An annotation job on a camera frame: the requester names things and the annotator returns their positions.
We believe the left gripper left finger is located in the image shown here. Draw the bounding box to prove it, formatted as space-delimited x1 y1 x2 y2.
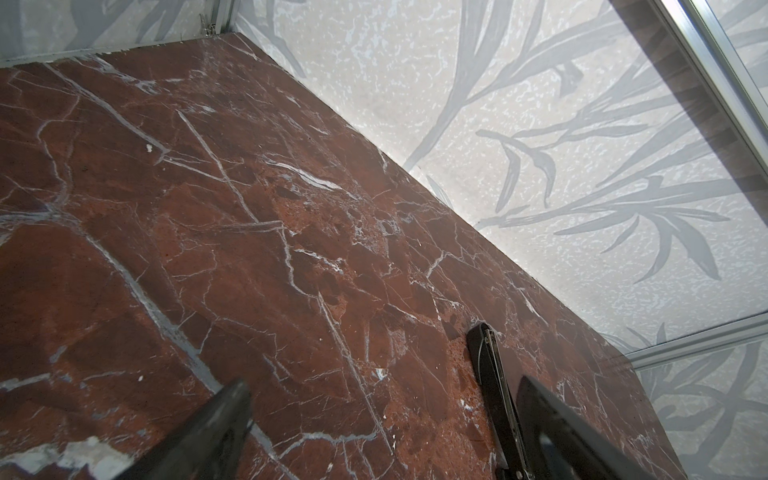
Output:
117 379 251 479

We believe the black stapler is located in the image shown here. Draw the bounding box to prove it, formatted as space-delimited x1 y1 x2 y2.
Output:
466 323 533 479

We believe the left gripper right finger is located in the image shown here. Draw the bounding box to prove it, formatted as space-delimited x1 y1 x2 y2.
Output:
516 376 652 479

